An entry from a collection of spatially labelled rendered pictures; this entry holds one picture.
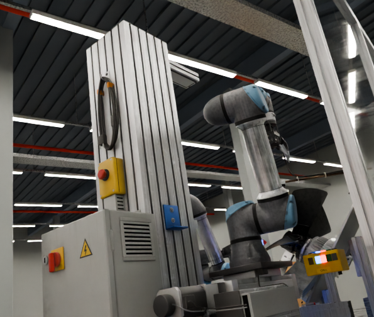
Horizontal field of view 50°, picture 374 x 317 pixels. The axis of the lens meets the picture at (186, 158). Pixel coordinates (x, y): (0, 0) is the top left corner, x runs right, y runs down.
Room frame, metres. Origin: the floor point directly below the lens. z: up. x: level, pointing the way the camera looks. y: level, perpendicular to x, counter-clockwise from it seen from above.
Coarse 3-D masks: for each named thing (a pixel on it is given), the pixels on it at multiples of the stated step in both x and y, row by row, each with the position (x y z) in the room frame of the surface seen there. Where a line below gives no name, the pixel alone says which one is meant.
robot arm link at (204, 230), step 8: (192, 200) 2.07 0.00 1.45; (192, 208) 2.07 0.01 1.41; (200, 208) 2.08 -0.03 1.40; (200, 216) 2.08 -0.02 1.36; (200, 224) 2.10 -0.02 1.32; (208, 224) 2.12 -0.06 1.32; (200, 232) 2.12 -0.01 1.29; (208, 232) 2.12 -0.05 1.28; (208, 240) 2.13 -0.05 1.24; (208, 248) 2.14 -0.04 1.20; (216, 248) 2.15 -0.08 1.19; (208, 256) 2.17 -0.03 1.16; (216, 256) 2.15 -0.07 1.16; (216, 264) 2.17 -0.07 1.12; (224, 264) 2.17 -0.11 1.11
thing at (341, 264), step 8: (304, 256) 1.87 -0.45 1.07; (312, 256) 1.85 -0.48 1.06; (344, 256) 1.85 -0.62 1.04; (320, 264) 1.83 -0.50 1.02; (328, 264) 1.81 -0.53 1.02; (336, 264) 1.80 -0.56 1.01; (344, 264) 1.82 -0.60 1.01; (312, 272) 1.86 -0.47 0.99; (320, 272) 1.84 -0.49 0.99; (328, 272) 1.82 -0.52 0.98
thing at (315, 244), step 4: (316, 236) 2.32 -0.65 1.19; (320, 236) 2.30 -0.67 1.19; (312, 240) 2.29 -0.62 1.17; (316, 240) 2.27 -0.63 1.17; (320, 240) 2.27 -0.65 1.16; (324, 240) 2.29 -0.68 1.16; (308, 244) 2.30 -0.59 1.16; (312, 244) 2.26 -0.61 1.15; (316, 244) 2.26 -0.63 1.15; (320, 244) 2.27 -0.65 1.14; (308, 248) 2.28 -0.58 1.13; (312, 248) 2.27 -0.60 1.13; (316, 248) 2.26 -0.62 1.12; (320, 248) 2.24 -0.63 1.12; (304, 252) 2.29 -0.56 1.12; (308, 252) 2.28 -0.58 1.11; (300, 260) 2.32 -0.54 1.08
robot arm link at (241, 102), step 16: (224, 96) 1.31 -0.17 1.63; (240, 96) 1.29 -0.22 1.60; (256, 96) 1.27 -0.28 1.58; (224, 112) 1.32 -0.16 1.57; (240, 112) 1.31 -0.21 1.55; (256, 112) 1.30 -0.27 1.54; (240, 128) 1.36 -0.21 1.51; (256, 128) 1.33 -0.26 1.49; (256, 144) 1.35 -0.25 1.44; (256, 160) 1.37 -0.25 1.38; (272, 160) 1.38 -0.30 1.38; (256, 176) 1.41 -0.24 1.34; (272, 176) 1.39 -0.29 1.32; (272, 192) 1.40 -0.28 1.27; (288, 192) 1.43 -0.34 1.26; (256, 208) 1.45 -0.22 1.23; (272, 208) 1.41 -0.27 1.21; (288, 208) 1.40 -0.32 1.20; (272, 224) 1.44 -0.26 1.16; (288, 224) 1.43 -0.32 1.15
